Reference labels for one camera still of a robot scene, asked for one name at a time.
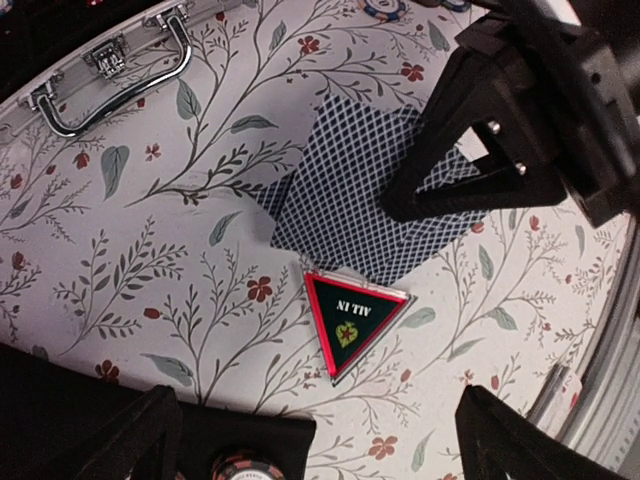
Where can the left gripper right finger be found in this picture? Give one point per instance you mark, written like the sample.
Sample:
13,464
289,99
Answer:
495,442

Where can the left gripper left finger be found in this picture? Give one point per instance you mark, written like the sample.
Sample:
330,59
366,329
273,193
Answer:
150,436

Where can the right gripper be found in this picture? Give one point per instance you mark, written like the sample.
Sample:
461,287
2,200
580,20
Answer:
527,112

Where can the dropped face up card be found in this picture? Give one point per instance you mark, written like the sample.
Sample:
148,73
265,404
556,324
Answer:
559,396

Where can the red chip stack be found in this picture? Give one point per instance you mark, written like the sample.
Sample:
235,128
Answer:
244,464

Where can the blue playing card deck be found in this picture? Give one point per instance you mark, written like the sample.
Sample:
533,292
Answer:
328,209

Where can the black triangular token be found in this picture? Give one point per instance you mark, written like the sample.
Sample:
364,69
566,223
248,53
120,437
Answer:
351,316

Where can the black poker mat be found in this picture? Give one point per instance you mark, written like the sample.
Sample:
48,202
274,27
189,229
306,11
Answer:
59,424

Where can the aluminium poker case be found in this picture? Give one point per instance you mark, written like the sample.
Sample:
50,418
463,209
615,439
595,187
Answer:
103,59

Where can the aluminium front rail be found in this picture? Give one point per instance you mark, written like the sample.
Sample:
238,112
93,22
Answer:
604,424

